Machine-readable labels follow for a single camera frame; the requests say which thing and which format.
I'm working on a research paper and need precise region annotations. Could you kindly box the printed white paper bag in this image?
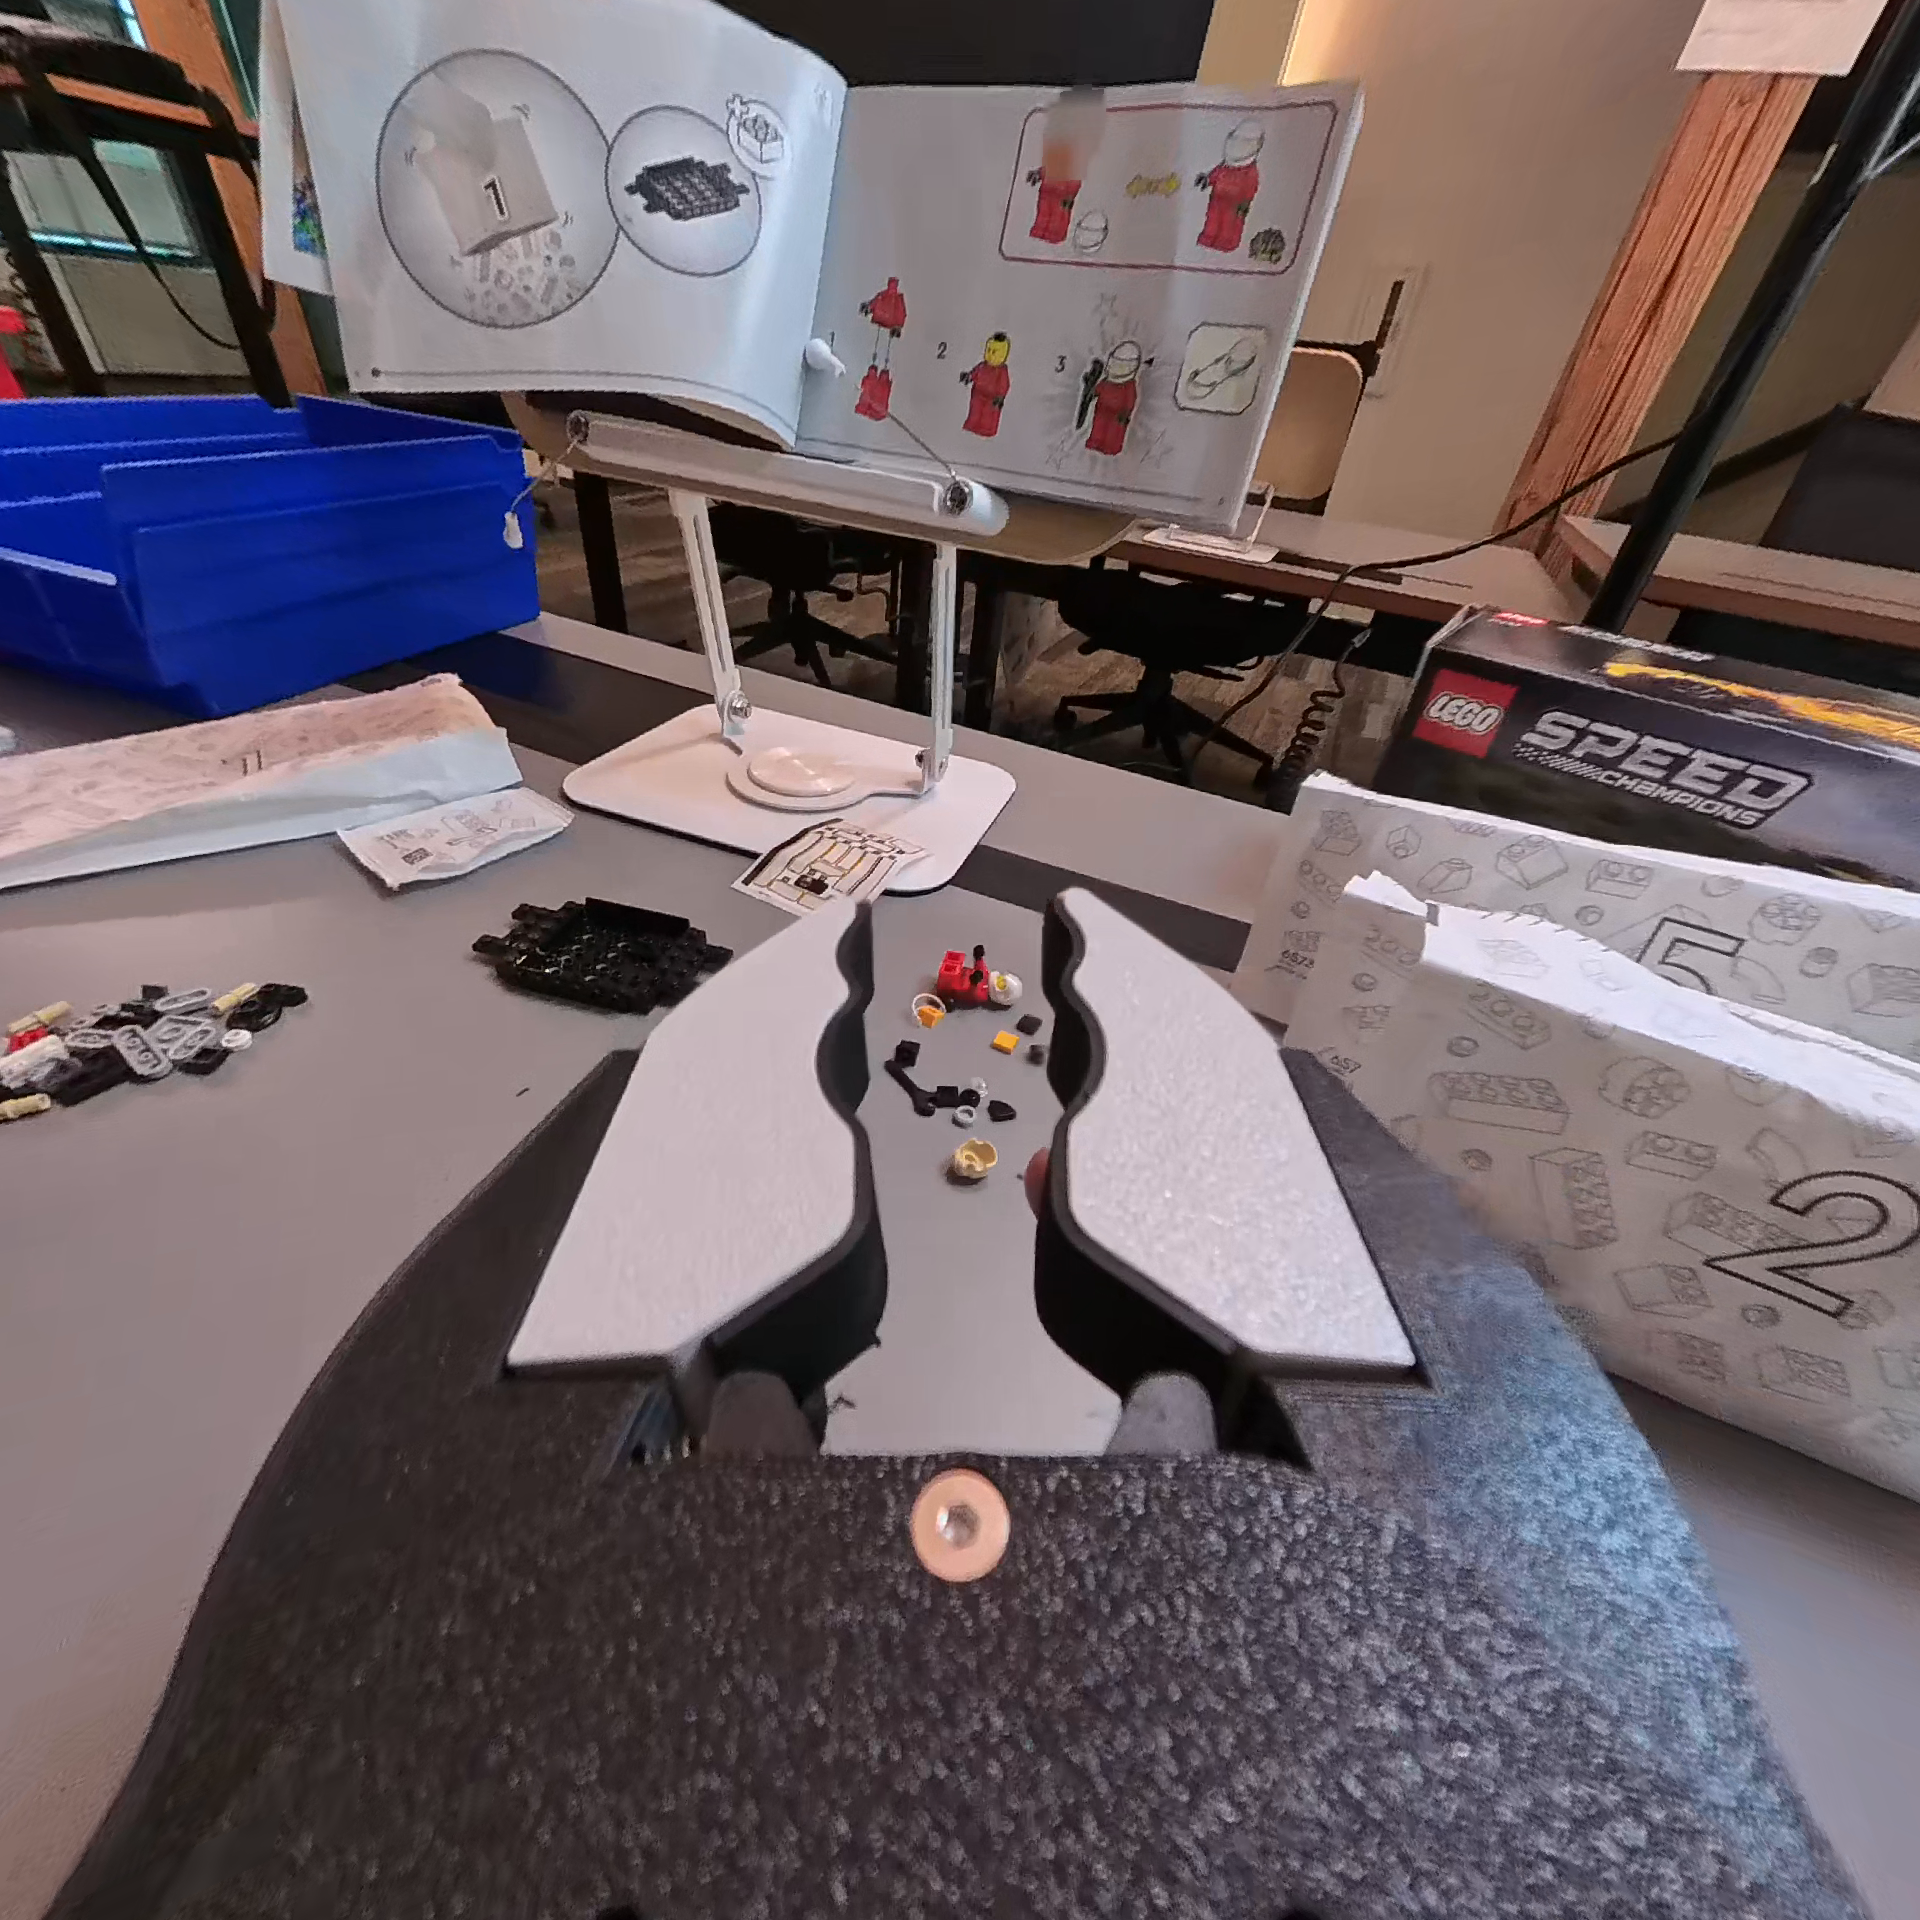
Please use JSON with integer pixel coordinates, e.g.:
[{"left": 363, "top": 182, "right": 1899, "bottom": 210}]
[
  {"left": 1286, "top": 870, "right": 1920, "bottom": 1502},
  {"left": 1236, "top": 771, "right": 1920, "bottom": 1081}
]

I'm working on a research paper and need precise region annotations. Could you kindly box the black office chair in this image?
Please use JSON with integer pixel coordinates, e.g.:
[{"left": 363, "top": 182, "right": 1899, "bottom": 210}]
[{"left": 1049, "top": 562, "right": 1307, "bottom": 774}]

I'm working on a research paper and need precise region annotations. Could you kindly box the black tripod pole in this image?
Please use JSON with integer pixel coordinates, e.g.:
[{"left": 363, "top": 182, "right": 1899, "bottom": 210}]
[{"left": 1581, "top": 0, "right": 1920, "bottom": 635}]

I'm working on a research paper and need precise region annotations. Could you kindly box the blue plastic bin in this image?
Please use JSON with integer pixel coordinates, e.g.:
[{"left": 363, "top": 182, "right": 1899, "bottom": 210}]
[{"left": 0, "top": 391, "right": 542, "bottom": 720}]

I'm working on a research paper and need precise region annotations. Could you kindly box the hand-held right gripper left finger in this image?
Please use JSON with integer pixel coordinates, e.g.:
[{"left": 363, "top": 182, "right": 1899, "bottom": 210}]
[{"left": 503, "top": 896, "right": 889, "bottom": 1419}]

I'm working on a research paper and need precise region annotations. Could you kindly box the toy brick instruction booklet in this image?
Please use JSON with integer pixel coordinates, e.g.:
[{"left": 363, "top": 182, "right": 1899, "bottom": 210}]
[{"left": 261, "top": 0, "right": 1367, "bottom": 529}]

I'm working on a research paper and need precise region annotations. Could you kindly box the white book stand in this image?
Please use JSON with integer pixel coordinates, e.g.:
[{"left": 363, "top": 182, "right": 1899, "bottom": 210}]
[{"left": 501, "top": 335, "right": 1141, "bottom": 898}]

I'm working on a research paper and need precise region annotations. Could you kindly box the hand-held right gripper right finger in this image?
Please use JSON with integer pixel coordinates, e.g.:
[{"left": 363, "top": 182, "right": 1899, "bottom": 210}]
[{"left": 1031, "top": 883, "right": 1421, "bottom": 1416}]

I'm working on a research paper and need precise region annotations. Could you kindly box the black toy set box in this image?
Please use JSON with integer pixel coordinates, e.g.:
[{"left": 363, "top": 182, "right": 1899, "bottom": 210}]
[{"left": 1372, "top": 606, "right": 1920, "bottom": 889}]

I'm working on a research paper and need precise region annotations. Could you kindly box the yellow black sticker sheet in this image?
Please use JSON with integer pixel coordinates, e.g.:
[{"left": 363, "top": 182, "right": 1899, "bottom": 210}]
[{"left": 732, "top": 815, "right": 929, "bottom": 911}]

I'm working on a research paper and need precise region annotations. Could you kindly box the black toy chassis plate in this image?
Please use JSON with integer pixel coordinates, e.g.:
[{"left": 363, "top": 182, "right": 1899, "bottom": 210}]
[{"left": 472, "top": 896, "right": 737, "bottom": 1017}]

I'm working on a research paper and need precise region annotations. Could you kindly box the grey desk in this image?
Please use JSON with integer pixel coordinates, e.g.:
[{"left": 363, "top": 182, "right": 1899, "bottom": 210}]
[{"left": 0, "top": 606, "right": 1920, "bottom": 1920}]

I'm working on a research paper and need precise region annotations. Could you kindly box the wood-top background desk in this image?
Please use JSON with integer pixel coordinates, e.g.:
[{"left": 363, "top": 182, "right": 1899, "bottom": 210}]
[{"left": 1109, "top": 502, "right": 1591, "bottom": 632}]

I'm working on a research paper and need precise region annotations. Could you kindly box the cluster of black yellow bricks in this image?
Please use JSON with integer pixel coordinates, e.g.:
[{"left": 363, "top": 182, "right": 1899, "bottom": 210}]
[{"left": 881, "top": 990, "right": 1060, "bottom": 1128}]

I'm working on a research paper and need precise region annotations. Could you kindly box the small white paper bag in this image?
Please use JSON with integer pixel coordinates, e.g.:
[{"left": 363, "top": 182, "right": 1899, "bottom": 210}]
[{"left": 335, "top": 785, "right": 575, "bottom": 898}]

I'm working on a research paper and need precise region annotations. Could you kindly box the opened printed paper bag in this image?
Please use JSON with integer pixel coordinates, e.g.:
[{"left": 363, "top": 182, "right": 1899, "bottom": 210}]
[{"left": 0, "top": 671, "right": 523, "bottom": 894}]

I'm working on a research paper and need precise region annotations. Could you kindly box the cluster of grey tan bricks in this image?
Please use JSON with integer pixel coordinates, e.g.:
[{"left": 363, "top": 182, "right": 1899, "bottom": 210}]
[{"left": 0, "top": 981, "right": 310, "bottom": 1128}]

